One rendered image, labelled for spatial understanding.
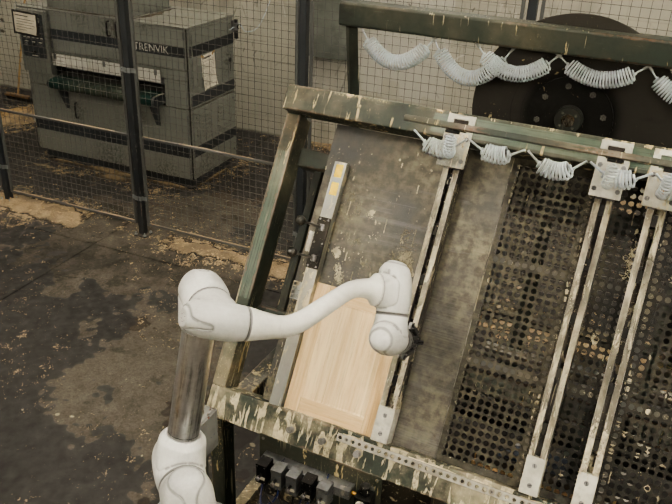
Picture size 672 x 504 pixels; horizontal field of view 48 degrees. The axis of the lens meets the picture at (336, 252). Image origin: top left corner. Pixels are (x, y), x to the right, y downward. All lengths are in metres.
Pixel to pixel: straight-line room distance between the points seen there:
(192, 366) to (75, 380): 2.39
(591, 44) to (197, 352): 1.81
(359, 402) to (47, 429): 2.07
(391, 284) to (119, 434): 2.30
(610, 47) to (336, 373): 1.56
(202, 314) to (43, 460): 2.25
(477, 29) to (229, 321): 1.62
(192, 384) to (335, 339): 0.69
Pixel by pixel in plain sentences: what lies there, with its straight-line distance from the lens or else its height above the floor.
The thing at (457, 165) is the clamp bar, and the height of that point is 1.79.
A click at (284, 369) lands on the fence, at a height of 1.02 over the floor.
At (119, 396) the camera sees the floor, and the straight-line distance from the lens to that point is 4.51.
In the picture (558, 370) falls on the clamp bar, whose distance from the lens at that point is 2.62.
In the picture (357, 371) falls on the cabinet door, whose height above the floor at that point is 1.07.
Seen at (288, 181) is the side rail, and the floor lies 1.59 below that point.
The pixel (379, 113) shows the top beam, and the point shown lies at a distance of 2.84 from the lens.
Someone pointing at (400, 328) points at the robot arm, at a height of 1.48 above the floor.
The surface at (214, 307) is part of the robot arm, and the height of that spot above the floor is 1.63.
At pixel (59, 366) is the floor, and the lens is 4.83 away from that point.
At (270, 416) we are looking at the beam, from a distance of 2.92.
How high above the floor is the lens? 2.74
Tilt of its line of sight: 28 degrees down
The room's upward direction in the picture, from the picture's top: 2 degrees clockwise
